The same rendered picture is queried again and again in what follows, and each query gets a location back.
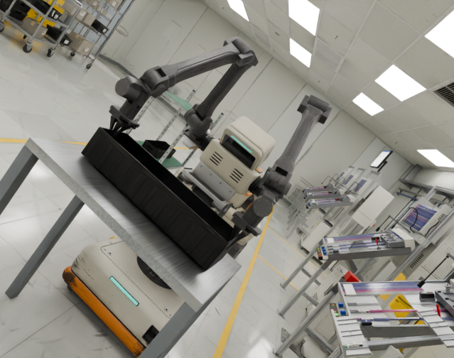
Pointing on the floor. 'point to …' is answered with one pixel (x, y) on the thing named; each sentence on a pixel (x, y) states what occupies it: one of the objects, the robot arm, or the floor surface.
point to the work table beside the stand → (212, 281)
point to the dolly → (18, 11)
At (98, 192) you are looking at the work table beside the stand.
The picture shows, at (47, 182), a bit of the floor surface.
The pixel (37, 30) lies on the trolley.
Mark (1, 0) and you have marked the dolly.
